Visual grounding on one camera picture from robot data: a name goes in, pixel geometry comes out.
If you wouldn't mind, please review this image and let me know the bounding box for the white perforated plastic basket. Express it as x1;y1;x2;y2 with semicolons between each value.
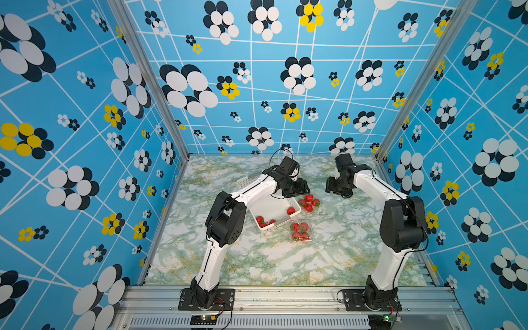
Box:
232;174;301;234

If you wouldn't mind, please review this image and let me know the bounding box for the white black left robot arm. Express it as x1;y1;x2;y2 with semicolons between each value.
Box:
190;165;310;309

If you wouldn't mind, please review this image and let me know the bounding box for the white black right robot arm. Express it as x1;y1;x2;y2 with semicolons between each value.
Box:
325;153;428;310

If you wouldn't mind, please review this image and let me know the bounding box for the small green circuit board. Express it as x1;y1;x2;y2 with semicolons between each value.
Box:
190;315;217;327

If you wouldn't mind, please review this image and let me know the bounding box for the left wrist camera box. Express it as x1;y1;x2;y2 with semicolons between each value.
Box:
277;156;300;177

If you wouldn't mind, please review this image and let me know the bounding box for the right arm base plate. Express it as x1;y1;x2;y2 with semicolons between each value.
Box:
337;287;402;313

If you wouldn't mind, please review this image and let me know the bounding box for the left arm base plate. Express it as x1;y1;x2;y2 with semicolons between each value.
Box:
178;287;235;312

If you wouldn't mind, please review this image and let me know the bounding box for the aluminium front rail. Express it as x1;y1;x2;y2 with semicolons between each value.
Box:
112;286;470;329

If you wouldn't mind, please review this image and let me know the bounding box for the aluminium corner post right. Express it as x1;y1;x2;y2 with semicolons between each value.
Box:
375;0;478;164

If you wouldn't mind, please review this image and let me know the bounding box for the aluminium corner post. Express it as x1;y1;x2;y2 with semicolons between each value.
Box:
108;0;189;164
375;0;478;164

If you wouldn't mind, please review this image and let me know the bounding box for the aluminium corner post left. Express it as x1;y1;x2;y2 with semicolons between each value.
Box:
108;0;189;164

